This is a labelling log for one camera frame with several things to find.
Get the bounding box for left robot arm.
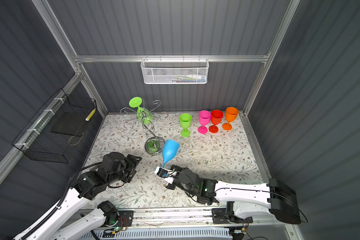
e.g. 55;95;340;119
14;152;142;240

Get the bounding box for white wire wall basket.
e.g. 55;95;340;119
141;59;210;85

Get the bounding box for white perforated cable tray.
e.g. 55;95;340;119
95;227;233;240

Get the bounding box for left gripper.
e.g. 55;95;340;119
107;153;143;188

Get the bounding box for red wine glass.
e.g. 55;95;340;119
209;110;224;134

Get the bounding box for blue wine glass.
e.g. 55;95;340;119
162;140;180;167

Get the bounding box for yellow-green wine glass front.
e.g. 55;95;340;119
179;113;192;138

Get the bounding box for orange wine glass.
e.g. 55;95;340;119
222;107;239;131

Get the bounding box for pink wine glass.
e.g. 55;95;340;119
198;110;211;134

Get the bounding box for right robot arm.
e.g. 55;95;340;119
155;165;308;225

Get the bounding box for yellow marker in basket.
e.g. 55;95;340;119
85;108;97;122

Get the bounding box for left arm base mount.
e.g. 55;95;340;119
105;211;135;228

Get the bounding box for chrome wine glass rack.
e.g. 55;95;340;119
120;99;169;156

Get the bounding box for black wire wall basket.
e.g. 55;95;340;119
12;90;97;164

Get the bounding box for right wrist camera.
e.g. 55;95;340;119
155;167;177;184

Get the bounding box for green wine glass back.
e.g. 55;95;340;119
129;97;152;125

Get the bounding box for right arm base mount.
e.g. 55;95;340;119
211;208;254;224

